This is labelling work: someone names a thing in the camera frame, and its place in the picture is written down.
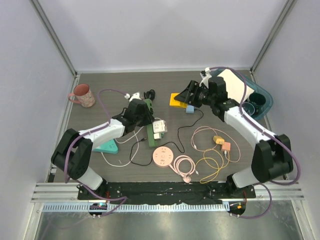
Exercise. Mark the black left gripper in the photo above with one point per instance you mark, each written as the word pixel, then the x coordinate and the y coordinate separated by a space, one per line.
pixel 148 118

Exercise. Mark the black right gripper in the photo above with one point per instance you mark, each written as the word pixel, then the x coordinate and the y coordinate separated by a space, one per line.
pixel 185 96

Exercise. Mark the light blue charger plug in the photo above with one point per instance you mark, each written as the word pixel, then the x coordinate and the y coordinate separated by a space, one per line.
pixel 190 109

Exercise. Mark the yellow cube socket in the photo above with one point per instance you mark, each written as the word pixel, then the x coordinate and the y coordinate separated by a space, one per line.
pixel 176 103

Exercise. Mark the white cube adapter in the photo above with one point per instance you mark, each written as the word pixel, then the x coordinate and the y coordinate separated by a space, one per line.
pixel 159 127

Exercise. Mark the small white charger plug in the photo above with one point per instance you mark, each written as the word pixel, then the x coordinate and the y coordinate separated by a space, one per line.
pixel 157 136

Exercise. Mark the green power strip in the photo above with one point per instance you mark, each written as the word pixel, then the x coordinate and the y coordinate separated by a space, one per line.
pixel 150 134

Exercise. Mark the teal triangular socket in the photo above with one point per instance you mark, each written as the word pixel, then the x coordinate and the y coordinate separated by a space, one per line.
pixel 109 147

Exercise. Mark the pink round socket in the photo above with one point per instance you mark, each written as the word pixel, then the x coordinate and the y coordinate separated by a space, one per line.
pixel 162 156

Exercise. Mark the yellow charger plug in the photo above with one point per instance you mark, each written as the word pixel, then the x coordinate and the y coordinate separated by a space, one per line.
pixel 218 140

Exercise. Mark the pink charger plug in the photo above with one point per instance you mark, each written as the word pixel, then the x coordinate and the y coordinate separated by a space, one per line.
pixel 226 147

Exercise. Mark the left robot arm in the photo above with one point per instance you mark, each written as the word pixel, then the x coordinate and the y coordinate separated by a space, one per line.
pixel 73 151

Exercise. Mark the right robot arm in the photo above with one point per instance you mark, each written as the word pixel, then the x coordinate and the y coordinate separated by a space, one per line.
pixel 272 155

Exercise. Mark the white paper pad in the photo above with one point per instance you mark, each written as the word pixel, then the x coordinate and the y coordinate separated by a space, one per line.
pixel 234 85

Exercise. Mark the clear glass cup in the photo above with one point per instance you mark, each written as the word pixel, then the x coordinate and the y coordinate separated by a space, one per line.
pixel 249 108

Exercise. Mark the pink floral mug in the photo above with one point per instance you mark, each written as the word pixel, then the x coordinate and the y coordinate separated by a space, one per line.
pixel 82 95

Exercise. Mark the dark green cup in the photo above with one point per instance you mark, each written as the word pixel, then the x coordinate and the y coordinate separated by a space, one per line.
pixel 257 99

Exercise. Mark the teal plastic tray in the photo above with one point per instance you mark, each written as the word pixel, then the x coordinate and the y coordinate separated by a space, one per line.
pixel 250 88

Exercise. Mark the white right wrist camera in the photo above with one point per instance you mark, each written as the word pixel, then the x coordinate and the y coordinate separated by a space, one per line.
pixel 205 76

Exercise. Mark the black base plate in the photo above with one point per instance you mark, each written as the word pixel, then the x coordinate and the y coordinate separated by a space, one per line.
pixel 170 193

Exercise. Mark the white cable duct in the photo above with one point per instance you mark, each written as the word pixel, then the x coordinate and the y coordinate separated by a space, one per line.
pixel 92 207

